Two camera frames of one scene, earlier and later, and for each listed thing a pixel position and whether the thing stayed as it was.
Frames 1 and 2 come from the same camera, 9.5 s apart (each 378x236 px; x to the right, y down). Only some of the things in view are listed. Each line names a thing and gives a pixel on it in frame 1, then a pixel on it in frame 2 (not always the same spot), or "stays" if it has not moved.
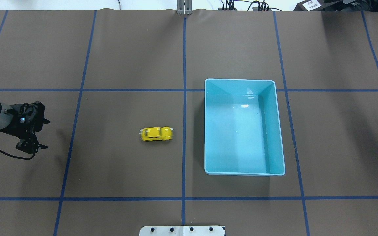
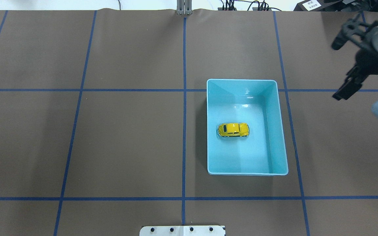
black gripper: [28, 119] -> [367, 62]
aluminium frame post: [184, 7] stays
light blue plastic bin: [242, 132] stays
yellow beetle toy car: [161, 133] -> [233, 129]
